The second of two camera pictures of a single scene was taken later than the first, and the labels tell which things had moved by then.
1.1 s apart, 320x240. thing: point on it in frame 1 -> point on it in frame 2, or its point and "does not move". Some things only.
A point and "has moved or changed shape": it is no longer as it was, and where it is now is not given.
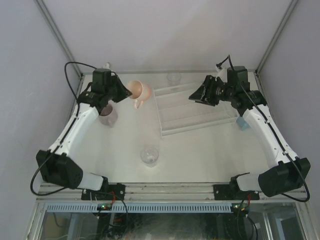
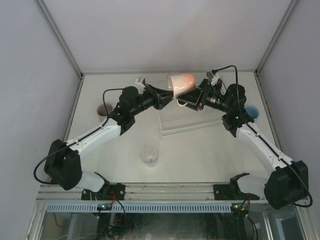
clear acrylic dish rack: (176, 112) does not move
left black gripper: (116, 88) -> (155, 96)
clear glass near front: (149, 156) does not move
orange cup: (140, 92) has moved or changed shape
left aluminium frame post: (48, 16) does not move
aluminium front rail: (162, 193) does not move
